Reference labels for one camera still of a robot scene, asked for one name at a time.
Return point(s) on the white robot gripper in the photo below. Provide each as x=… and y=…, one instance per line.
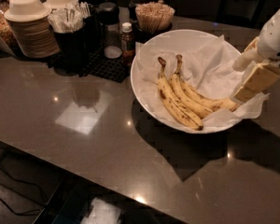
x=272, y=46

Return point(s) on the spotted banana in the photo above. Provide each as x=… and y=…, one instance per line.
x=174, y=105
x=213, y=104
x=175, y=82

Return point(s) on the large white bowl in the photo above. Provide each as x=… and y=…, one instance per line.
x=152, y=87

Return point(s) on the white paper liner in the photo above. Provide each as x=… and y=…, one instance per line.
x=208, y=66

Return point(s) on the black chair in background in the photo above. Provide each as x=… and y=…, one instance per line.
x=239, y=12

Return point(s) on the black cup of wooden stirrers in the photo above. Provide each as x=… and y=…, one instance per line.
x=153, y=18

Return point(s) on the small hot sauce bottle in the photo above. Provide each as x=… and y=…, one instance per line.
x=127, y=43

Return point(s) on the glass sugar shaker black lid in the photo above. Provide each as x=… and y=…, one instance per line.
x=108, y=14

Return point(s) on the black rubber mesh mat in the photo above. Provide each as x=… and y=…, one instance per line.
x=99, y=66

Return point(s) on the black cup of wrapped cutlery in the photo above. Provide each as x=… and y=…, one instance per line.
x=68, y=27

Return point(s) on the white paper on lower shelf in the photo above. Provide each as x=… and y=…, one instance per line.
x=102, y=212

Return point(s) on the front stack of paper bowls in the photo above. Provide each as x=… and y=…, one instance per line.
x=28, y=20

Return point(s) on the granola container at left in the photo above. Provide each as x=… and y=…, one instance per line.
x=8, y=43

